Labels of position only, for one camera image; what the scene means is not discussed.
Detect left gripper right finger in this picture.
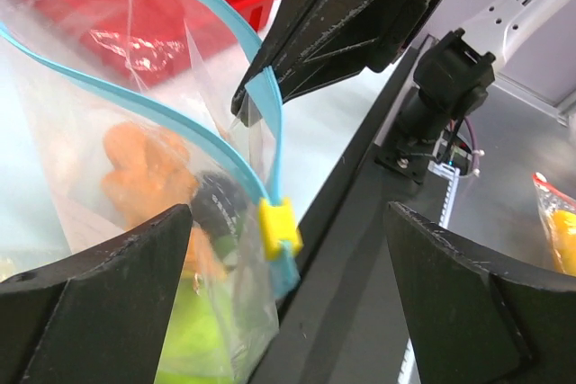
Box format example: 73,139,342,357
384,202,575,383

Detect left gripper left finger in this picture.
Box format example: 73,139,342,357
1,204,193,383

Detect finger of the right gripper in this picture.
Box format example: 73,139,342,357
229,0,356,129
278,0,404,102

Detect green toy apple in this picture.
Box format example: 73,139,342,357
155,279,233,383

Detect orange toy fruit pieces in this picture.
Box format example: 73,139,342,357
99,121,230,281

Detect dark mangosteen toy front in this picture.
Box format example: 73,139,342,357
190,171,248,239

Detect blue zipper clear bag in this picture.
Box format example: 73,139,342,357
1,0,302,383

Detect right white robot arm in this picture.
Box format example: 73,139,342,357
245,0,570,101

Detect packaged bag on floor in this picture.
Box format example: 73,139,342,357
532,173,575,276

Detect red plastic tray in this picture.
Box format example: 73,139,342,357
11,0,274,87

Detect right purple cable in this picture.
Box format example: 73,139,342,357
465,116,485,178

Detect aluminium frame rail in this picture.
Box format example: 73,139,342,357
495,74,575,126

